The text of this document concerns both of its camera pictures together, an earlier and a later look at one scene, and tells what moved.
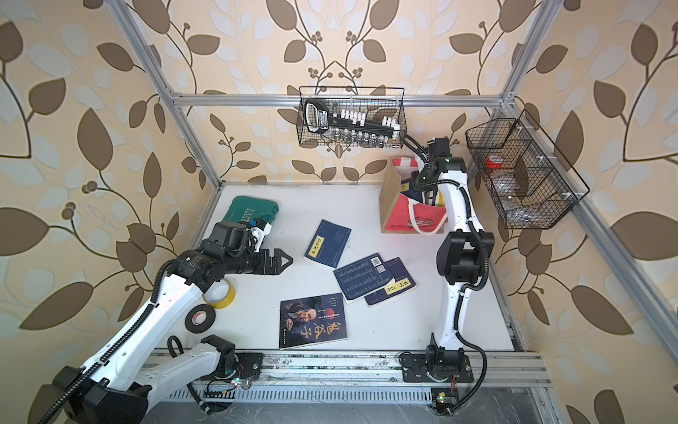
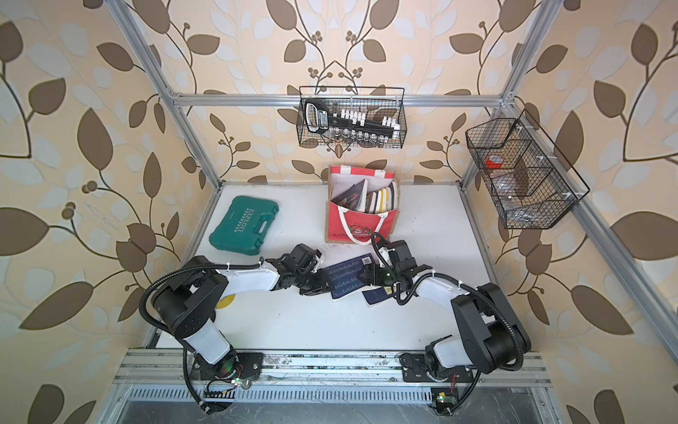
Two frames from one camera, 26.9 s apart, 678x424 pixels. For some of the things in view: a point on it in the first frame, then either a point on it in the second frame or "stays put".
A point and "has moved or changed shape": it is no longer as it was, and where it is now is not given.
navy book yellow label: (403, 280) has moved or changed shape
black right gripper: (418, 185) to (374, 269)
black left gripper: (274, 268) to (322, 284)
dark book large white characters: (312, 321) to (355, 197)
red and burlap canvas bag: (403, 209) to (361, 204)
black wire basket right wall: (525, 174) stays put
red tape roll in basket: (493, 162) stays put
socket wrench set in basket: (349, 127) stays put
